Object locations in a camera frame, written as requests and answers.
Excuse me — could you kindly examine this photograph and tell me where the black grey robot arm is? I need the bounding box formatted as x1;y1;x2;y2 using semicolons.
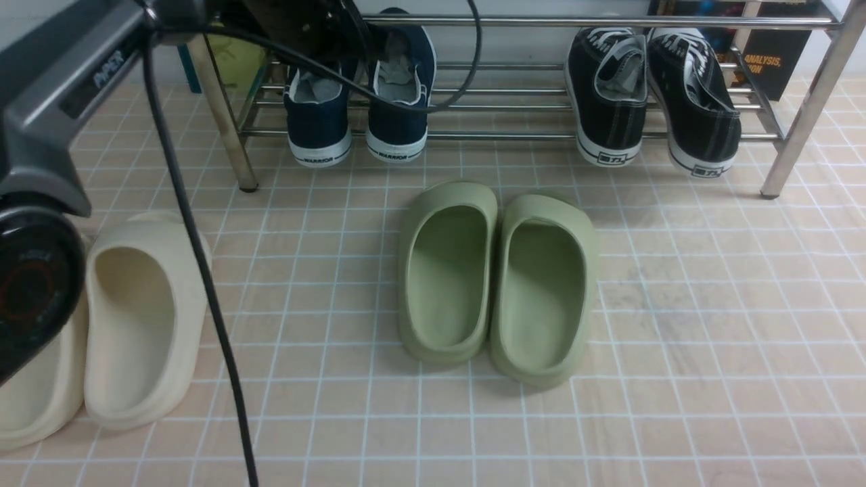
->
2;1;226;382

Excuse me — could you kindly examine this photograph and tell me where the cream slipper right one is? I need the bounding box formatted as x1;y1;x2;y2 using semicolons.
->
84;212;208;430

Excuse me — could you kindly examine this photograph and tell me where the yellow-green book blue edge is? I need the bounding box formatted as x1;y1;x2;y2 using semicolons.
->
177;34;266;93

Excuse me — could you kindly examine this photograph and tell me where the stainless steel shoe rack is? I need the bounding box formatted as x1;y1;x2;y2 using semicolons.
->
181;1;864;200

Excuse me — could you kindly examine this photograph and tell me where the black sneaker right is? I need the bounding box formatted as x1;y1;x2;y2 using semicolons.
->
647;27;742;179

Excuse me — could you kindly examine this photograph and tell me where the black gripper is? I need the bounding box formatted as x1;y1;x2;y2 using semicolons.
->
216;1;370;64

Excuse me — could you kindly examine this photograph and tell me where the black sneaker left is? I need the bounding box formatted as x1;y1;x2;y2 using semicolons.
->
564;26;649;168

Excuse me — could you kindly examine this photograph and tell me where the green slipper right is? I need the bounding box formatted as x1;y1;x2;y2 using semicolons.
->
490;192;599;389

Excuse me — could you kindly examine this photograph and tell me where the green slipper left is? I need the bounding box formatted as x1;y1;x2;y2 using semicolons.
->
398;180;499;366

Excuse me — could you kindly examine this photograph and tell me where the cream slipper far left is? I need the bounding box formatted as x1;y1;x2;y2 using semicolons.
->
1;297;89;451

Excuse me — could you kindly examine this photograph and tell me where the black sneaker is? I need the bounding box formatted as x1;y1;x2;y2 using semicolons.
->
647;27;742;179
564;26;649;168

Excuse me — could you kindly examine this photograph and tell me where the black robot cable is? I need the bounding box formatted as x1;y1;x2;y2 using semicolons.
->
135;0;482;487

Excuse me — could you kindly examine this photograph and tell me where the black book orange text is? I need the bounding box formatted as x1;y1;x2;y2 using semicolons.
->
647;1;819;101

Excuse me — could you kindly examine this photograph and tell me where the green slipper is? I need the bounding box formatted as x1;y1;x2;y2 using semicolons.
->
398;180;499;366
490;192;599;389

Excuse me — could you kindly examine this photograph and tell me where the navy canvas shoe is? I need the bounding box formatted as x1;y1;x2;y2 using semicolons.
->
282;66;352;168
365;24;437;164

